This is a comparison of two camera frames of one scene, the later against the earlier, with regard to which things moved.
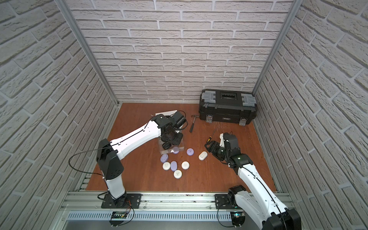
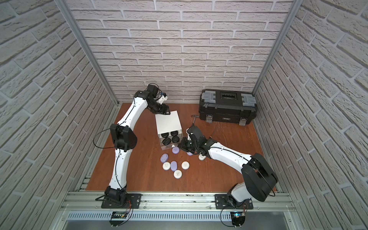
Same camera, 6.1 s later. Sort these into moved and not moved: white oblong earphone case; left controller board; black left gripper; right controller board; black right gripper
Moved: black left gripper; black right gripper
Not moved: left controller board; white oblong earphone case; right controller board
